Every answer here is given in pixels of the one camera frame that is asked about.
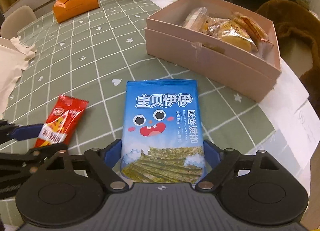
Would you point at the white cloth bag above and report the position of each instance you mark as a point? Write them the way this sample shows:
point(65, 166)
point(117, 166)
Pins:
point(14, 59)

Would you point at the wrapped round bread bun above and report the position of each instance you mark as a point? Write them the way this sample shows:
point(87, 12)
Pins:
point(230, 32)

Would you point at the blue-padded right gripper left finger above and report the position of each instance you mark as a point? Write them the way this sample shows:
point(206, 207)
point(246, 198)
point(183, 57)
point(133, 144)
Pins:
point(101, 163)

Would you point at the brown fuzzy chair cover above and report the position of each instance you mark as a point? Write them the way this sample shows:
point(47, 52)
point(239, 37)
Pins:
point(293, 20)

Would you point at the green grid tablecloth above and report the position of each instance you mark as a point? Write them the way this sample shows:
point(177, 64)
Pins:
point(93, 56)

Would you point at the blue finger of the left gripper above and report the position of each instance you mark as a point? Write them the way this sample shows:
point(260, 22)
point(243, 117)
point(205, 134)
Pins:
point(17, 168)

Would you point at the red snack bar packet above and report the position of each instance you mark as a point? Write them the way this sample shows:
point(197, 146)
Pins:
point(62, 121)

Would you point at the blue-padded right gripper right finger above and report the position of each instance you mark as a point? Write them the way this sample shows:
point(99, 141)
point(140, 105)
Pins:
point(222, 163)

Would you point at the wrapped roll snack in box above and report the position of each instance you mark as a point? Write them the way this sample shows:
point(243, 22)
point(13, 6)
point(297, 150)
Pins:
point(196, 19)

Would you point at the beige dining chair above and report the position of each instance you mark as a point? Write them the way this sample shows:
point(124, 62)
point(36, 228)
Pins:
point(16, 21)

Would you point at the blue seaweed snack packet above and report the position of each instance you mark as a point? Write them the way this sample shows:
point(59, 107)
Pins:
point(162, 132)

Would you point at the pink cardboard box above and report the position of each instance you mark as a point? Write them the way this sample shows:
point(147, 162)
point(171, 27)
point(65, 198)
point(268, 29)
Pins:
point(236, 68)

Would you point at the brown wafer snack packet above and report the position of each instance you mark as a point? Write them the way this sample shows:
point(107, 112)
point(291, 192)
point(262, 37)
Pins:
point(254, 30)

